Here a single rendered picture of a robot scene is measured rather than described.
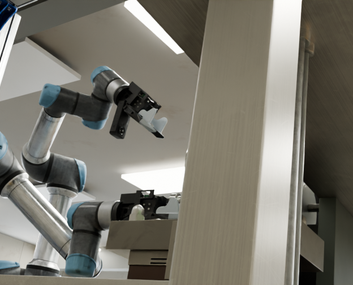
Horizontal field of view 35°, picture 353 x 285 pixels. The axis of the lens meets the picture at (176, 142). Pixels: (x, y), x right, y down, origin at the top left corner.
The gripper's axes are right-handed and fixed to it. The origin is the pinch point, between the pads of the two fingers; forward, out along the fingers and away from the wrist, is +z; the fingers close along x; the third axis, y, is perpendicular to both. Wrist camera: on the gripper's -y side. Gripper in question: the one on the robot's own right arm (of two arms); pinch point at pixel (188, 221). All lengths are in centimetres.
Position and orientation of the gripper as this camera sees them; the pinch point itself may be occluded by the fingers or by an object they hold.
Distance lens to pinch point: 132.5
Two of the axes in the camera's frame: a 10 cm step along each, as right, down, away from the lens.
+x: 5.0, 4.1, 7.6
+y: 1.4, -9.1, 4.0
